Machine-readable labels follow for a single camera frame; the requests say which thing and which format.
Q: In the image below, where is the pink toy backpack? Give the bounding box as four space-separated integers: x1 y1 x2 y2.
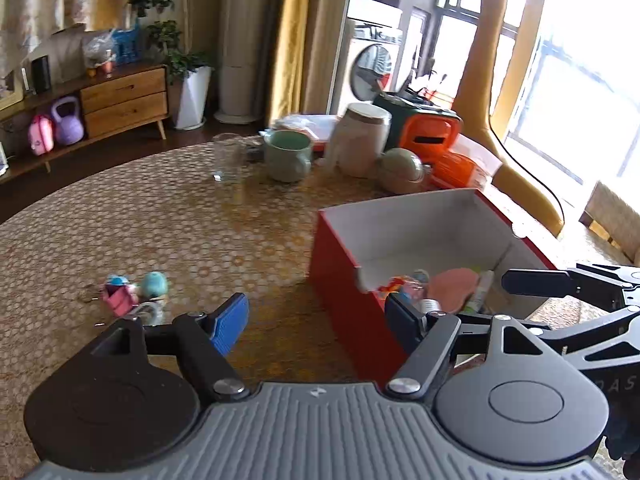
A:
27 114 56 157

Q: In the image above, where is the yellow curtain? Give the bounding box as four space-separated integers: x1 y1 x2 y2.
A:
267 0 351 126

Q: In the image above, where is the teal toy figure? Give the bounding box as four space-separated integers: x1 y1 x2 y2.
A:
140 271 171 301

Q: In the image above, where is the clear plastic bag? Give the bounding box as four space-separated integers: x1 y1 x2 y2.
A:
82 30 117 68

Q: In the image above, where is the blue bag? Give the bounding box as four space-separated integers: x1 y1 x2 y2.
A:
112 25 141 66

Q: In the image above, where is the orange packet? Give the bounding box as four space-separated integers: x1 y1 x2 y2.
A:
431 151 483 191

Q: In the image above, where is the red box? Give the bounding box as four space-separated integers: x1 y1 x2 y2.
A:
309 187 571 388

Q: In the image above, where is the yellow giraffe toy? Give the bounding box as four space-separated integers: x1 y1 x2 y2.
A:
450 0 566 238

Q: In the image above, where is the picture frame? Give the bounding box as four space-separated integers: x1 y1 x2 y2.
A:
0 70 25 111

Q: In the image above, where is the green marker pen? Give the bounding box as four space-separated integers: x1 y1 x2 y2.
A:
465 270 497 315

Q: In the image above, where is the colourful small toy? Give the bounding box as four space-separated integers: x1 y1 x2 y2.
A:
376 270 431 302

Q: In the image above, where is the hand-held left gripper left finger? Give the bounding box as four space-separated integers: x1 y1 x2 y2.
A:
92 292 251 403

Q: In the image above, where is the clear drinking glass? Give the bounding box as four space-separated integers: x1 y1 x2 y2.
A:
212 132 244 182

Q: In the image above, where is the small clear plastic item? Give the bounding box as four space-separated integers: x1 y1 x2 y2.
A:
134 301 165 327

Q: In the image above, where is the white planter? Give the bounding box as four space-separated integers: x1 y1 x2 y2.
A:
175 65 213 131

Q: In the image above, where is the white washing machine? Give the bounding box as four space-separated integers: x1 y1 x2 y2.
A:
330 0 405 116

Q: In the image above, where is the pink toy figure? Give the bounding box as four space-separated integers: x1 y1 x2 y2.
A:
100 275 140 317

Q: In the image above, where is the green mug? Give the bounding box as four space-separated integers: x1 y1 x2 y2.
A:
263 130 314 183

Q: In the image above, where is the wooden cabinet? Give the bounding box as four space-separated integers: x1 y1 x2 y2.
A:
0 62 171 186

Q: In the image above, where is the green and orange appliance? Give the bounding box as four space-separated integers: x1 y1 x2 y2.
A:
372 91 463 165

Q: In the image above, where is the white tower air conditioner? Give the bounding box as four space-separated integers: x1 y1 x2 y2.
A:
215 0 281 125

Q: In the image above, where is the purple kettlebell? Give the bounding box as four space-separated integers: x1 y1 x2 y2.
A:
50 96 86 146

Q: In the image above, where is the black speaker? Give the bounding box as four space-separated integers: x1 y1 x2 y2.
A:
31 55 52 93

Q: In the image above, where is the white jar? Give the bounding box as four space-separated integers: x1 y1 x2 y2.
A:
331 102 392 178

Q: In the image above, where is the orange translucent bowl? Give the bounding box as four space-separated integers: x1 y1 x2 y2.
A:
427 267 481 313

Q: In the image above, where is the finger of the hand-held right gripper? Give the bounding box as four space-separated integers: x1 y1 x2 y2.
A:
545 307 640 361
501 262 640 312

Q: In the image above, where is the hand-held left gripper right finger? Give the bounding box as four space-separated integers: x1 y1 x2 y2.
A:
385 291 552 402

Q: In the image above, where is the clear plastic container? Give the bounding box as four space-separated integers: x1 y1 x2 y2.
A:
260 114 343 157

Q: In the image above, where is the black cable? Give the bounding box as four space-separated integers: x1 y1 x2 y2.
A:
487 110 567 226

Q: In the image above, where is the round green container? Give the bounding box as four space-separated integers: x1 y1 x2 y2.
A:
376 148 426 195

